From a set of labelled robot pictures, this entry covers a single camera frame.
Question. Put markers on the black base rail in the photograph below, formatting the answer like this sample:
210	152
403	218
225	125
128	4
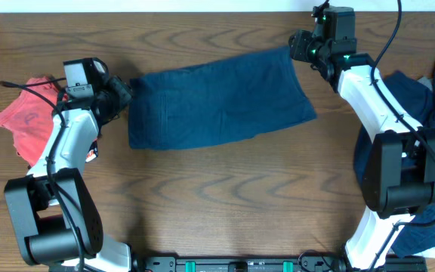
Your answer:
308	261

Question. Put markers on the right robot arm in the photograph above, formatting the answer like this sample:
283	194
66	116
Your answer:
399	178

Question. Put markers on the black printed folded garment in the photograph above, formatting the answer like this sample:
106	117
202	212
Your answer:
92	153

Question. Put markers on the navy blue shorts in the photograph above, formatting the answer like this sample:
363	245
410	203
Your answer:
217	103

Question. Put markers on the red folded t-shirt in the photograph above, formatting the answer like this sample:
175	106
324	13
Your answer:
29	119

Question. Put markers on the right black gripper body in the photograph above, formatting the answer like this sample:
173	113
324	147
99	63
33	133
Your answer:
312	50

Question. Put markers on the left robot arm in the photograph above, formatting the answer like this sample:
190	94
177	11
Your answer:
54	218

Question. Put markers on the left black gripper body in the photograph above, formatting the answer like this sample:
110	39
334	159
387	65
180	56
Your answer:
114	100

